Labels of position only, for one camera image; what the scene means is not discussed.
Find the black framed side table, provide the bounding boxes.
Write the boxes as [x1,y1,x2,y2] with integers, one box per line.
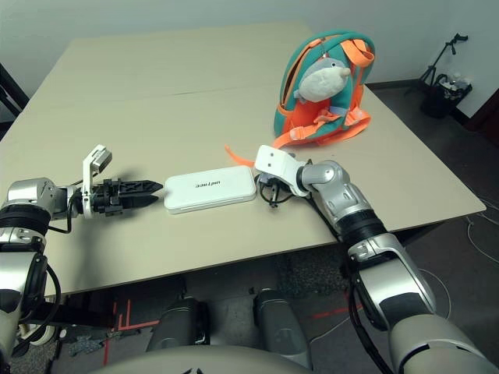
[0,62,30,133]

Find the black tripod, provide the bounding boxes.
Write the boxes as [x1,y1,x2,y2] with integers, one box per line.
[405,34,469,97]

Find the white floor cable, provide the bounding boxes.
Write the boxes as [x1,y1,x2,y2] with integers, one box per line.
[465,212,499,270]

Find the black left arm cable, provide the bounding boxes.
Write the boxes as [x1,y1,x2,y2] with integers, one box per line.
[38,178,85,235]

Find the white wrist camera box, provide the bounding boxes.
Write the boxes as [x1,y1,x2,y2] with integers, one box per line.
[80,143,114,219]
[253,144,309,198]

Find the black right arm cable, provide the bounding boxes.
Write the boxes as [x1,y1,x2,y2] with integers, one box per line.
[257,181,395,374]

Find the black bin with bottles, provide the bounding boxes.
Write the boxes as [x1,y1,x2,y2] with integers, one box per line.
[419,72,473,118]

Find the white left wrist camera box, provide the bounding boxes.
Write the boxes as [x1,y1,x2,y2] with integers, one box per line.
[80,143,114,219]

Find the teal orange backpack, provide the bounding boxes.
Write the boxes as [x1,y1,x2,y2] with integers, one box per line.
[224,33,377,167]

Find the grey robot left leg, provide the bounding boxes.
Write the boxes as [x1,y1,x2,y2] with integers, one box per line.
[147,298,211,351]

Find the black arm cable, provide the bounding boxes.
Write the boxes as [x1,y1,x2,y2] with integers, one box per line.
[38,178,85,235]
[257,181,395,374]

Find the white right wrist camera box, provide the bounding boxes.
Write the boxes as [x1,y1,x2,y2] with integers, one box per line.
[253,144,309,198]

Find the grey white plush shark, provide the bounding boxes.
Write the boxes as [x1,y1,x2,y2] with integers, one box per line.
[292,58,352,118]

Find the beige robot torso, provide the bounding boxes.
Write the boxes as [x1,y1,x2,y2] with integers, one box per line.
[89,344,309,374]

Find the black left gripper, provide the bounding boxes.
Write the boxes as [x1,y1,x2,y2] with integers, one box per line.
[92,178,164,217]

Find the white pencil case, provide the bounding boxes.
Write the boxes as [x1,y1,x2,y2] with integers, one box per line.
[162,165,257,215]

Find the grey robot leg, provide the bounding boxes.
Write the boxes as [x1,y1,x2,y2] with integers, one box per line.
[147,298,211,351]
[253,288,313,369]

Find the grey robot right leg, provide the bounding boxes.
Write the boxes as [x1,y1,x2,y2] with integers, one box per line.
[253,288,313,369]

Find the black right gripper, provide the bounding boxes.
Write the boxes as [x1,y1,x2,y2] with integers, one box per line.
[256,175,292,196]

